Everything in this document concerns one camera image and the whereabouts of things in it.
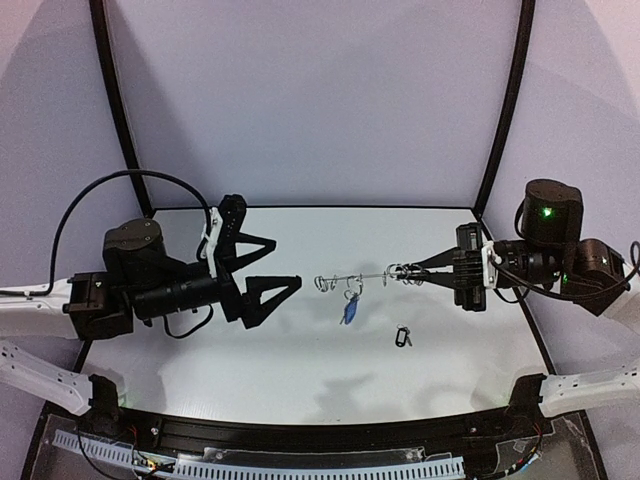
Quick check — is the metal ring disc with keyrings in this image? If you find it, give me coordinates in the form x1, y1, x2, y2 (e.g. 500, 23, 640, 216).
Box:
313, 263, 427, 293

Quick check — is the blue tag key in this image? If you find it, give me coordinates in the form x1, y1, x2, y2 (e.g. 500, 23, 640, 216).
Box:
340, 286, 363, 325

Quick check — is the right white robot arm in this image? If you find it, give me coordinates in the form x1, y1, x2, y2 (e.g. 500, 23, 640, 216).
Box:
391, 179, 639, 418

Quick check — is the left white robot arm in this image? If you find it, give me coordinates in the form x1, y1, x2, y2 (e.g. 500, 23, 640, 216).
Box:
1, 219, 302, 420

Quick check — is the black tag key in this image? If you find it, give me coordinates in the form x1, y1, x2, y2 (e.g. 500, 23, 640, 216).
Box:
394, 325, 413, 348

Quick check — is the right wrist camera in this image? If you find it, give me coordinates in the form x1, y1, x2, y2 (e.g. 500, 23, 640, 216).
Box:
453, 222, 498, 290

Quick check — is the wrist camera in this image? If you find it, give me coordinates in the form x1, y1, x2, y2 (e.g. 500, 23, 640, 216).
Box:
196, 194, 247, 264
453, 222, 498, 290

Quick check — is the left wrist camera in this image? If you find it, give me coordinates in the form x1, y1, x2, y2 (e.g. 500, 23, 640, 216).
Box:
196, 194, 247, 264

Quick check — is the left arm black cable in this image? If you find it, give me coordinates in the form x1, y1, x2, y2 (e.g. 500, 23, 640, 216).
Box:
0, 169, 213, 296

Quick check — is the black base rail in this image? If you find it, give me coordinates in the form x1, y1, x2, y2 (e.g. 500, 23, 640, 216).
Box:
111, 407, 529, 453

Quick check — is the white slotted cable duct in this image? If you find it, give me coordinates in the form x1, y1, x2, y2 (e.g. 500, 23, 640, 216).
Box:
52, 429, 466, 480

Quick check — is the right black frame post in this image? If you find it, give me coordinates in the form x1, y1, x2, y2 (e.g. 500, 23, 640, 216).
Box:
472, 0, 536, 219

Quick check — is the black frame post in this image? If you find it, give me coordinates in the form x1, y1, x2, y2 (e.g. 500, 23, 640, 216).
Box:
88, 0, 157, 216
472, 0, 536, 219

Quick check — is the left black frame post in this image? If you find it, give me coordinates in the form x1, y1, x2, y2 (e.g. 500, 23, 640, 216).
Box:
88, 0, 157, 216

